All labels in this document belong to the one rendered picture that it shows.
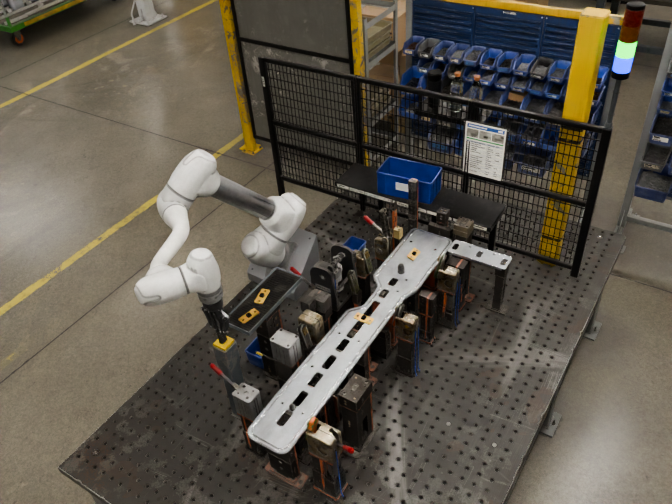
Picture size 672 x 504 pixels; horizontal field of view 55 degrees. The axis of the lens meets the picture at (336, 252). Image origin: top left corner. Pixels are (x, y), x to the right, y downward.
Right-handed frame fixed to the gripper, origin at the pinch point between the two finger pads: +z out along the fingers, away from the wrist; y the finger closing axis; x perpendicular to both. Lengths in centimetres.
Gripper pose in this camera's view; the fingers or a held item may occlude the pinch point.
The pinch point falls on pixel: (221, 335)
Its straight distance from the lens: 252.9
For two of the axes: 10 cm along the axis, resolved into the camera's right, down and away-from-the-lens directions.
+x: 5.3, -5.7, 6.2
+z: 0.7, 7.6, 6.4
